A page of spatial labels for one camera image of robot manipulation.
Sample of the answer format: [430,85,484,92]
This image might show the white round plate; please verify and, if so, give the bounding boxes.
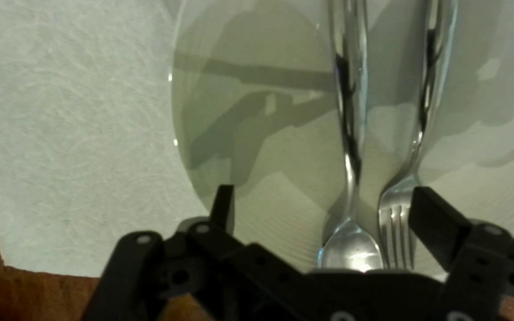
[170,0,514,281]

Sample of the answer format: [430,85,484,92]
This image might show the white paper placemat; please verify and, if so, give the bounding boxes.
[0,0,211,280]

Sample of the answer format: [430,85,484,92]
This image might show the silver fork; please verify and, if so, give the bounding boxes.
[377,0,459,271]

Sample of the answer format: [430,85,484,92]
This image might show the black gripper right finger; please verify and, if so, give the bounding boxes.
[407,185,514,321]

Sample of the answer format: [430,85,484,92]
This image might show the silver spoon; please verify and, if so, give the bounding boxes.
[316,0,386,274]

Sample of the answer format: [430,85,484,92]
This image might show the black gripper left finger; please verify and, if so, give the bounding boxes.
[80,183,307,321]

